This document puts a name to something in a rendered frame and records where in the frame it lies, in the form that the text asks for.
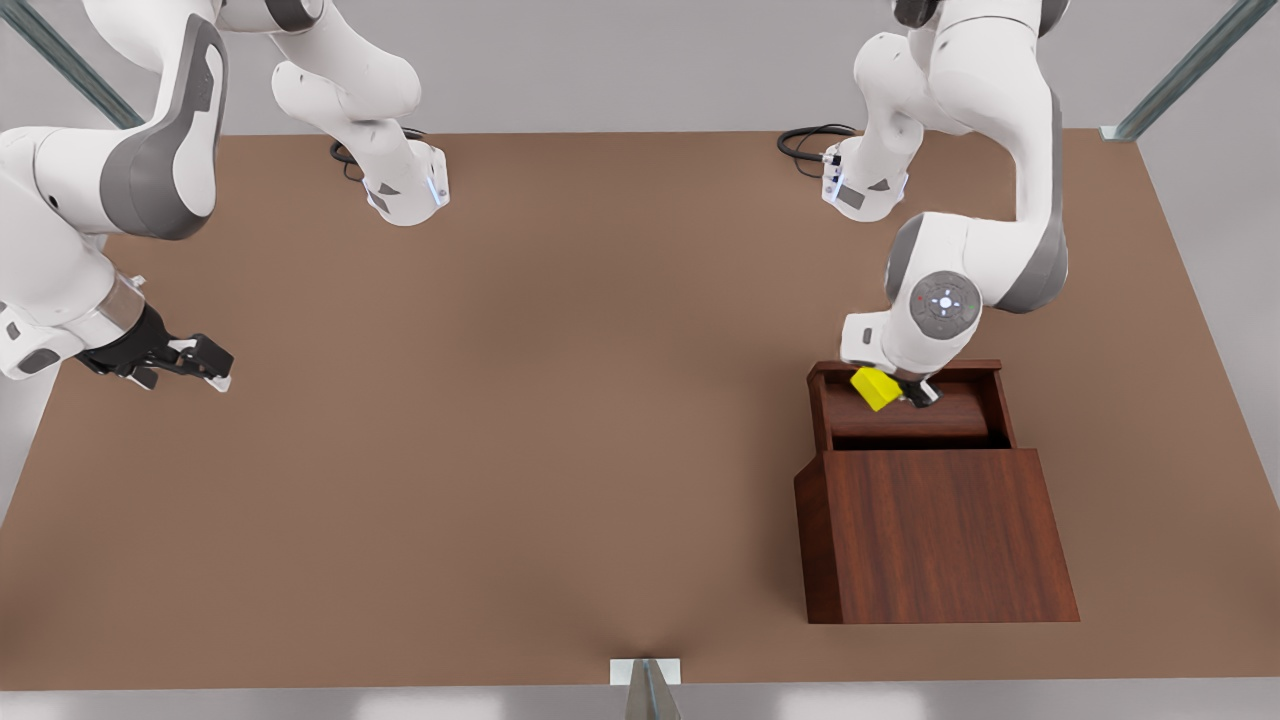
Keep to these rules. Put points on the yellow square block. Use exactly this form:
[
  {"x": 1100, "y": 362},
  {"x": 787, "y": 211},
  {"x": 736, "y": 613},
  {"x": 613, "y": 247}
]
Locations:
[{"x": 874, "y": 388}]

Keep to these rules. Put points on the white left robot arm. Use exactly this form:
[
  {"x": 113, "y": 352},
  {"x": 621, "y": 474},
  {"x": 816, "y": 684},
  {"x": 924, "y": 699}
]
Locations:
[{"x": 1000, "y": 150}]

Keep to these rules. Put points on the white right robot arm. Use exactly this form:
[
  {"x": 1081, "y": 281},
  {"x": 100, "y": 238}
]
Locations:
[{"x": 60, "y": 180}]

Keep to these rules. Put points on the silver frame post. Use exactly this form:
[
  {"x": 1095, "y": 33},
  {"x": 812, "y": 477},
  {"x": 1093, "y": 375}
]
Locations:
[
  {"x": 1180, "y": 75},
  {"x": 648, "y": 688},
  {"x": 75, "y": 65}
]

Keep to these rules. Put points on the dark wooden drawer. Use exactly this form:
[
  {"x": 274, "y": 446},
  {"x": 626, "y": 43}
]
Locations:
[{"x": 905, "y": 422}]

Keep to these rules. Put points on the dark wooden cabinet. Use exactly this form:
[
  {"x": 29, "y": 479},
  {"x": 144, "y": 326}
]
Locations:
[{"x": 940, "y": 535}]

